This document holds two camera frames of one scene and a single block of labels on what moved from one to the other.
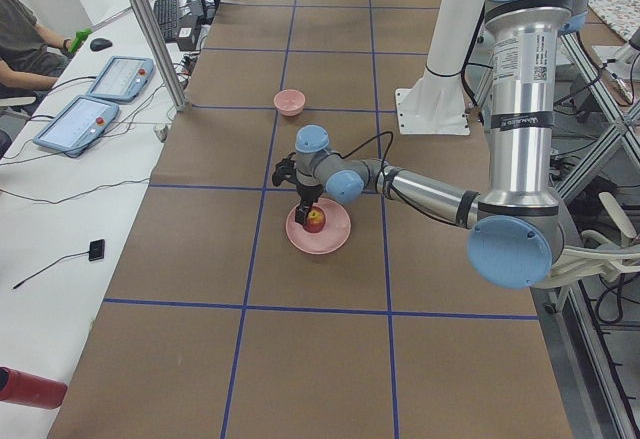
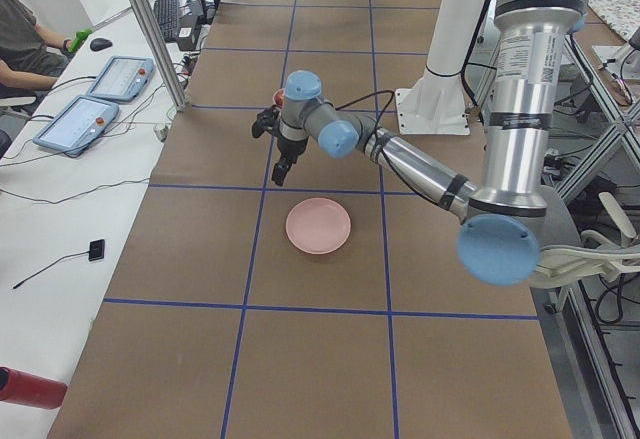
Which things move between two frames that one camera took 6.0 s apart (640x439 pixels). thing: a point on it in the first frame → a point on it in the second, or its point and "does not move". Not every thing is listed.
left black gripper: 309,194 → 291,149
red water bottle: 20,387 does not move
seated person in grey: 32,58 does not move
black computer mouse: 100,44 does not move
